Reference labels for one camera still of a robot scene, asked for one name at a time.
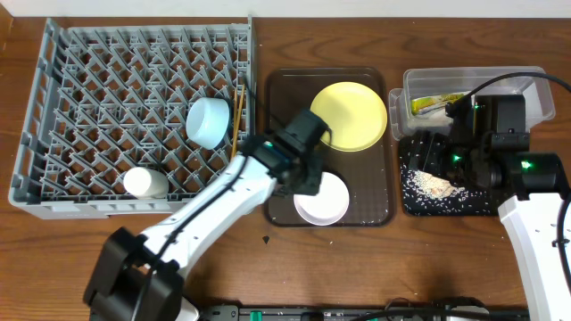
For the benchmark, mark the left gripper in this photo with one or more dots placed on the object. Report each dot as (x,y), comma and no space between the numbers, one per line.
(305,176)

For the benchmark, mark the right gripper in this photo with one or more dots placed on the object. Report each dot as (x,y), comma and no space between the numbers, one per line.
(426,152)

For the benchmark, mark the white napkin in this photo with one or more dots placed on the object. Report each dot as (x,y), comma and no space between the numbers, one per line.
(435,116)

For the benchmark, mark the white bowl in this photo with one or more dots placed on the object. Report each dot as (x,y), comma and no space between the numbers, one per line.
(326,207)

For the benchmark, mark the green orange snack wrapper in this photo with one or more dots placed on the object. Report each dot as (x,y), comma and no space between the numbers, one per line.
(425,105)

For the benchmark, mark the yellow plate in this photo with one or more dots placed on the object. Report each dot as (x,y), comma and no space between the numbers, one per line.
(355,114)

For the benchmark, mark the light blue bowl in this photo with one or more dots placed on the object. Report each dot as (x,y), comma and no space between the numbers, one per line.
(207,122)

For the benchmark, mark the white cup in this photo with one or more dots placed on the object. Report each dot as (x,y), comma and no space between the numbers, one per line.
(146,183)

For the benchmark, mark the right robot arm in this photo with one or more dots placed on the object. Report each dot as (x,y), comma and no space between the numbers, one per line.
(488,147)

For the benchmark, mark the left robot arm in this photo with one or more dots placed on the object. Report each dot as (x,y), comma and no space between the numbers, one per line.
(142,277)

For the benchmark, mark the black waste tray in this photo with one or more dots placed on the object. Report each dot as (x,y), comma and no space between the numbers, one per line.
(446,205)

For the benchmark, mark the pile of rice waste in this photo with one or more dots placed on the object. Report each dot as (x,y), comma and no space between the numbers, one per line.
(432,189)

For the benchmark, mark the grey dishwasher rack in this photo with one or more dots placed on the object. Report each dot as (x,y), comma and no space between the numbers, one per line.
(108,99)

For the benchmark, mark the clear plastic bin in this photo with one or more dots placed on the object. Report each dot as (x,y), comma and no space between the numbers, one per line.
(539,105)

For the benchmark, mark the dark brown serving tray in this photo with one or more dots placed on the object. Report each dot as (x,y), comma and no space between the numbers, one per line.
(368,174)

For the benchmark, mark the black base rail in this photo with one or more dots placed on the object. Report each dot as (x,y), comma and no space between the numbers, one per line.
(234,313)

